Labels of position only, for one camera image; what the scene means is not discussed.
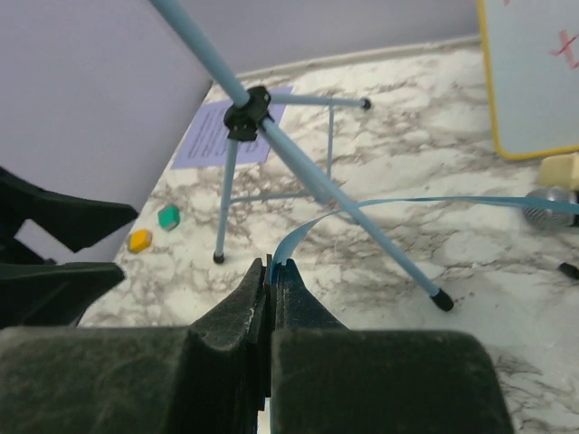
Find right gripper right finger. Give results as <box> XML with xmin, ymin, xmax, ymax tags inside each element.
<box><xmin>270</xmin><ymin>261</ymin><xmax>514</xmax><ymax>433</ymax></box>

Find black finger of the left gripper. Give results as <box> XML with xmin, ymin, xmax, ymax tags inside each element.
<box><xmin>1</xmin><ymin>262</ymin><xmax>125</xmax><ymax>328</ymax></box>
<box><xmin>1</xmin><ymin>169</ymin><xmax>138</xmax><ymax>252</ymax></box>

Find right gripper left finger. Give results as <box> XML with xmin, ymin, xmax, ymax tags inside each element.
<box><xmin>1</xmin><ymin>259</ymin><xmax>267</xmax><ymax>433</ymax></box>

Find lilac sheet music page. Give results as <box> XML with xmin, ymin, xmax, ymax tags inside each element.
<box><xmin>171</xmin><ymin>99</ymin><xmax>270</xmax><ymax>170</ymax></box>

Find light blue music stand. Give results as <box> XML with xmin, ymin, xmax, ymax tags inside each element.
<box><xmin>151</xmin><ymin>1</ymin><xmax>454</xmax><ymax>312</ymax></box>

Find black studio microphone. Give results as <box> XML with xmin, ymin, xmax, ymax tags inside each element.
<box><xmin>522</xmin><ymin>186</ymin><xmax>578</xmax><ymax>230</ymax></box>

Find cyan sheet music page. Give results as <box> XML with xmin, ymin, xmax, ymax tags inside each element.
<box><xmin>268</xmin><ymin>195</ymin><xmax>578</xmax><ymax>283</ymax></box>

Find cream toy microphone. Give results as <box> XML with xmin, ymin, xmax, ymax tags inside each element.
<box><xmin>538</xmin><ymin>153</ymin><xmax>579</xmax><ymax>191</ymax></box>

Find black tripod with shock mount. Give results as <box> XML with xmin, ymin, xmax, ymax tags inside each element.
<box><xmin>558</xmin><ymin>262</ymin><xmax>579</xmax><ymax>280</ymax></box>

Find yellow eraser block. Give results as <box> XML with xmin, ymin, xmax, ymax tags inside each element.
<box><xmin>128</xmin><ymin>229</ymin><xmax>153</xmax><ymax>253</ymax></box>

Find green eraser block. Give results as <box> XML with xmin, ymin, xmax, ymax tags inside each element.
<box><xmin>157</xmin><ymin>204</ymin><xmax>180</xmax><ymax>231</ymax></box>

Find whiteboard with yellow frame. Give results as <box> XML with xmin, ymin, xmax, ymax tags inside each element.
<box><xmin>477</xmin><ymin>0</ymin><xmax>578</xmax><ymax>159</ymax></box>

